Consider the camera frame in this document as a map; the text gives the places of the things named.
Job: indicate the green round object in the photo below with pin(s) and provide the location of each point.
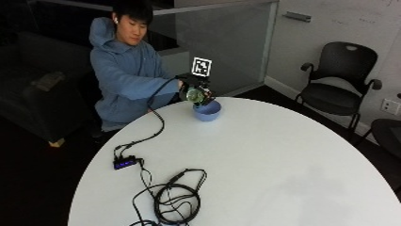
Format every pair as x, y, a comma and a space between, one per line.
193, 95

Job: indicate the blue bowl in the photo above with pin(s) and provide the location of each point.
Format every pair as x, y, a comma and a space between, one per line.
206, 112

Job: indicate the white cube with black markers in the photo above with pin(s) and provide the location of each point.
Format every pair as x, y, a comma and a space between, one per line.
201, 66

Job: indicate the person in blue hoodie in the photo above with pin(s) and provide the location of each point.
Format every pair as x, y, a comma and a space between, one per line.
125, 72

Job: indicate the black hub with blue lights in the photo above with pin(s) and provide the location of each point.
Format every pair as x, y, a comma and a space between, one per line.
124, 162

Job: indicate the black office chair with armrests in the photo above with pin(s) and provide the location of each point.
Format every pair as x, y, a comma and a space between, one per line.
338, 94

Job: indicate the grey cushion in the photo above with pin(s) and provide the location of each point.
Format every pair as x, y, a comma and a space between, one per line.
48, 81

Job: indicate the dark sofa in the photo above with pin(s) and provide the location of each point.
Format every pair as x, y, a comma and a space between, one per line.
33, 94

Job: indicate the white wall outlet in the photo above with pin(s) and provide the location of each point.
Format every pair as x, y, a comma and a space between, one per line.
390, 106

